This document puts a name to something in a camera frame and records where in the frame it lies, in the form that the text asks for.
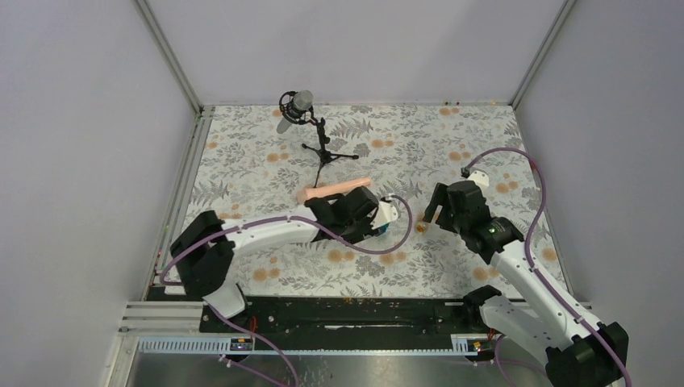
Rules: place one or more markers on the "floral table mat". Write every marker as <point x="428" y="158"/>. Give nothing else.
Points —
<point x="249" y="170"/>

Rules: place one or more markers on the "black microphone tripod stand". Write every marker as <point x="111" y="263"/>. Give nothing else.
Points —
<point x="325" y="156"/>

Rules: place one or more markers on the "pink tube container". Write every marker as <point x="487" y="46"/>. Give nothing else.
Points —
<point x="328" y="190"/>

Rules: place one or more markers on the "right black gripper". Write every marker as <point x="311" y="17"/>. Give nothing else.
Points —
<point x="440" y="197"/>

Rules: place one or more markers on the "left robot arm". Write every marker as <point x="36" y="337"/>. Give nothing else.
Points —
<point x="202" y="254"/>

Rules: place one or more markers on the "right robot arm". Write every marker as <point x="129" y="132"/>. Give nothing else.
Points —
<point x="575" y="347"/>

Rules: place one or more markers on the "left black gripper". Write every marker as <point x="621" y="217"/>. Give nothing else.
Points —
<point x="365" y="232"/>

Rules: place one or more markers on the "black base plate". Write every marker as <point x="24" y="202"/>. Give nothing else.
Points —
<point x="353" y="324"/>

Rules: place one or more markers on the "silver microphone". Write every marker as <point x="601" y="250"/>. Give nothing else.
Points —
<point x="294" y="107"/>

